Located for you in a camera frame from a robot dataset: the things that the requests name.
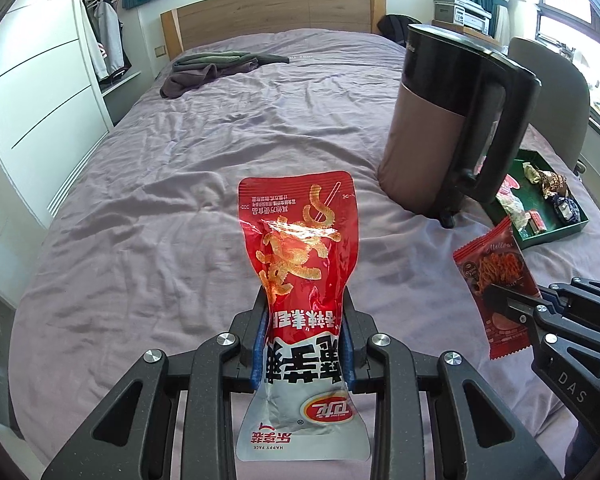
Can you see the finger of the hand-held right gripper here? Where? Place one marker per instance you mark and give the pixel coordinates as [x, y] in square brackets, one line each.
[510, 305]
[585, 290]

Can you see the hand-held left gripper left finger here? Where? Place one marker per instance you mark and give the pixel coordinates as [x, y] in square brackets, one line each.
[259, 355]

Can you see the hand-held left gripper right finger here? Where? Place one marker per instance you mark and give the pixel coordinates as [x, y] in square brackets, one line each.
[349, 360]

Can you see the dark red square snack packet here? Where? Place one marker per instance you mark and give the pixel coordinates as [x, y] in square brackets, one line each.
[495, 270]

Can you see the green tray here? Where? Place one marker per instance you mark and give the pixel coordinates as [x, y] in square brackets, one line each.
[555, 234]

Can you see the small red candy bar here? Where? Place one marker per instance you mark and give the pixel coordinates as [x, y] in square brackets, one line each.
[536, 222]

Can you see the blue and white snack packet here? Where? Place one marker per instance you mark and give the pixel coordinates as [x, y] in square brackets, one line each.
[566, 209]

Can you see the pastel marshmallow packet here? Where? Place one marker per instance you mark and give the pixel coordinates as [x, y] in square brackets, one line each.
[512, 212]

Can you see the red and white snack packet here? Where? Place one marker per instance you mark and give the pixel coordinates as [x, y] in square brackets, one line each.
[300, 260]

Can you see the brown snack packet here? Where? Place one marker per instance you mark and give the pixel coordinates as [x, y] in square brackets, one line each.
[554, 182]

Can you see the pink cartoon character packet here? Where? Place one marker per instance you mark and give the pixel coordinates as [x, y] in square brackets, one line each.
[510, 185]

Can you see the black and brown kettle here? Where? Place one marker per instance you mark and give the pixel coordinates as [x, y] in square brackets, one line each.
[420, 135]

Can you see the grey chair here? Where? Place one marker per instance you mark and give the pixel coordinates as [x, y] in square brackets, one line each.
[555, 75]

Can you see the wooden nightstand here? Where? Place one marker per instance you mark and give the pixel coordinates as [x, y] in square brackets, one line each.
[495, 42]

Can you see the mauve cloth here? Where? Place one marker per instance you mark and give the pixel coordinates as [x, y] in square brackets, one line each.
[190, 80]

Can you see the grey printer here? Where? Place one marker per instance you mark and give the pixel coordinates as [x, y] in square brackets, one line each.
[462, 12]

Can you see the grey green cloth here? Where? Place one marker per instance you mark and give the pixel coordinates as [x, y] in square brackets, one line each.
[230, 59]

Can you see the black backpack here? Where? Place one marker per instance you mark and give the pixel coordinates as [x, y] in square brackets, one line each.
[395, 27]

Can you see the wooden headboard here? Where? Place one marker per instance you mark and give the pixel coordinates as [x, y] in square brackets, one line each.
[280, 10]

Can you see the grey hanging shirt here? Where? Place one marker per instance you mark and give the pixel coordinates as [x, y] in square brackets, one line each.
[115, 35]

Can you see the white wardrobe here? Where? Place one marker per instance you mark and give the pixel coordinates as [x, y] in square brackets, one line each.
[30, 85]

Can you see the white hanging jacket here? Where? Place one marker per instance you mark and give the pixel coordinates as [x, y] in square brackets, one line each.
[94, 40]

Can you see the wall socket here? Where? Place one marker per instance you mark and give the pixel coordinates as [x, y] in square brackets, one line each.
[160, 51]

